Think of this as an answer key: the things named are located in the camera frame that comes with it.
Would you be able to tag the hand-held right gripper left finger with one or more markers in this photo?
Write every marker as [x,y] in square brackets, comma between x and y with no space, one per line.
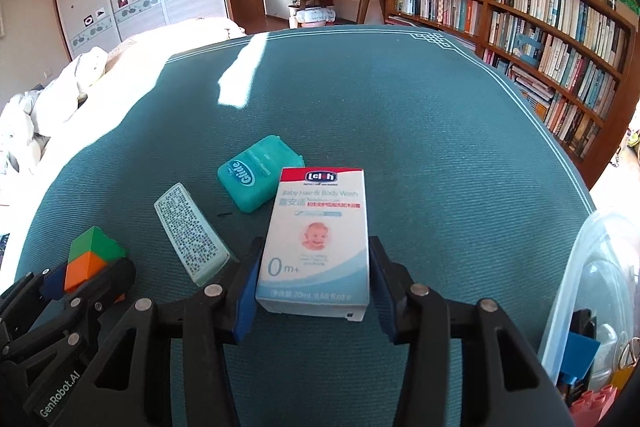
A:
[247,302]

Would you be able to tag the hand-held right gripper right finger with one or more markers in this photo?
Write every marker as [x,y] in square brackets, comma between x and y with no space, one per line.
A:
[387,302]

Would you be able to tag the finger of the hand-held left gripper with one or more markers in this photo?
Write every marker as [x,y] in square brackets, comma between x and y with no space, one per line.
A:
[52,284]
[112,279]

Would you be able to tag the green and orange toy block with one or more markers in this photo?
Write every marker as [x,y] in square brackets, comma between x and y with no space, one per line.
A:
[92,254]

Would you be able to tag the white baby wash box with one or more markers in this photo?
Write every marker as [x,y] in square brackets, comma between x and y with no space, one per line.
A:
[315,242]

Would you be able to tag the clear plastic bowl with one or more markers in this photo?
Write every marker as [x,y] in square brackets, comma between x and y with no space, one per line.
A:
[595,267]

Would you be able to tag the large red toy brick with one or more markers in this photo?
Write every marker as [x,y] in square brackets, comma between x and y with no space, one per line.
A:
[595,404]

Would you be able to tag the teal cloth desktop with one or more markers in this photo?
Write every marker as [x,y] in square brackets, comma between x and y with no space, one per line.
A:
[400,132]

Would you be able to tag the small patterned mint box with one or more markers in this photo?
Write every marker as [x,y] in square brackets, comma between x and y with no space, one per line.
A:
[192,234]

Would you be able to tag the teal dental floss case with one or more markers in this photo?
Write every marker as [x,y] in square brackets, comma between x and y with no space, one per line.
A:
[257,172]

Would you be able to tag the blue toy block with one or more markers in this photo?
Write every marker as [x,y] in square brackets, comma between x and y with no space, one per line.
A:
[580,357]

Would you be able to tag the white duvet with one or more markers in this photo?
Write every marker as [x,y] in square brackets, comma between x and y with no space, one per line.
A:
[75,77]

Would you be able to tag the rows of shelved books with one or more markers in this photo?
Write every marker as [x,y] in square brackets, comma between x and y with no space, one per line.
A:
[550,42]

